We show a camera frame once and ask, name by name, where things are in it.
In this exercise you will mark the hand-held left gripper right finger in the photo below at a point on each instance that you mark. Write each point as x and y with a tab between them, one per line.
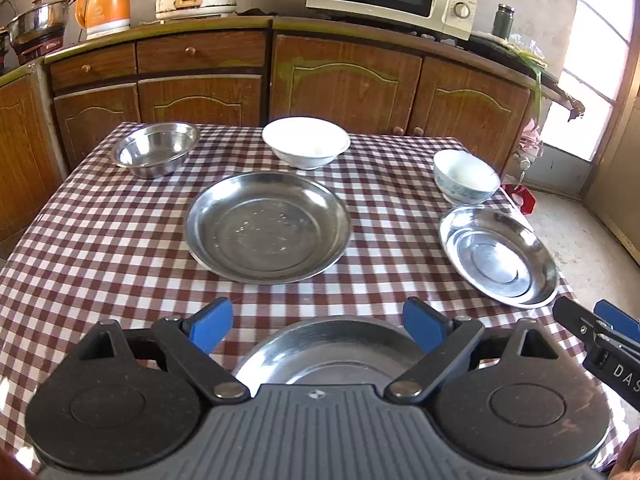
422	327

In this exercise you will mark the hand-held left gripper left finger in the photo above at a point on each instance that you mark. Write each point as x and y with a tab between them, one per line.
215	325

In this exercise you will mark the dark green thermos bottle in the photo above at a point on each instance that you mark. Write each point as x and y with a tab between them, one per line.
503	22

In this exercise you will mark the wooden drawer cabinet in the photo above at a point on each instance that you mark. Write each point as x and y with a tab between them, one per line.
200	60

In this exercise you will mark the orange electric kettle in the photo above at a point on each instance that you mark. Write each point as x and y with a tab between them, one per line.
105	5

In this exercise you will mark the checkered tablecloth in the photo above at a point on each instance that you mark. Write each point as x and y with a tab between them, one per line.
125	240

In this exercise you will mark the red black cooker base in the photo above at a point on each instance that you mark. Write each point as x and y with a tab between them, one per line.
40	51

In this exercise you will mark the wooden single-door cabinet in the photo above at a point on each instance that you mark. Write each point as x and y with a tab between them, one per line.
25	150

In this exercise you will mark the clear plastic bag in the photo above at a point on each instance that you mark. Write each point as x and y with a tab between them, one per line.
525	45

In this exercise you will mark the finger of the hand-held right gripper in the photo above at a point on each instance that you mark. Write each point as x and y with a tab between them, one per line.
622	321
577	317

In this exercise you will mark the steel bowl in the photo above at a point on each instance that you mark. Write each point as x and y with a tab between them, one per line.
155	152

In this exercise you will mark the steel pot with lid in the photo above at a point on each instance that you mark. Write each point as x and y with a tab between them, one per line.
35	22

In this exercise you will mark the green onion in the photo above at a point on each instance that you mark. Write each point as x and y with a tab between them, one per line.
537	85

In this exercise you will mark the black induction cooktop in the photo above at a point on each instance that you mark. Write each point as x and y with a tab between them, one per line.
490	47

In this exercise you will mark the blue patterned white bowl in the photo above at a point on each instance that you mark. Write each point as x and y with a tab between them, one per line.
465	175

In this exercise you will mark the pink cloth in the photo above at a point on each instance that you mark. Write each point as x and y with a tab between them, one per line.
531	140

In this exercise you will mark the dark cloth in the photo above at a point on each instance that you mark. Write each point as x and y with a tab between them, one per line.
260	12

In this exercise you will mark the grey glazed door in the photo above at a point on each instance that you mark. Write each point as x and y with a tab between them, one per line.
560	170

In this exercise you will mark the wooden two-door cabinet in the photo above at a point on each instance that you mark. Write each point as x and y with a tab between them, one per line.
350	85

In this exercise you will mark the wide white bowl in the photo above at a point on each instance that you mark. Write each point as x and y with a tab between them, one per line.
305	140

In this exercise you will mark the large steel plate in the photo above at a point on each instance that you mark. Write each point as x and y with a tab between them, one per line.
267	230

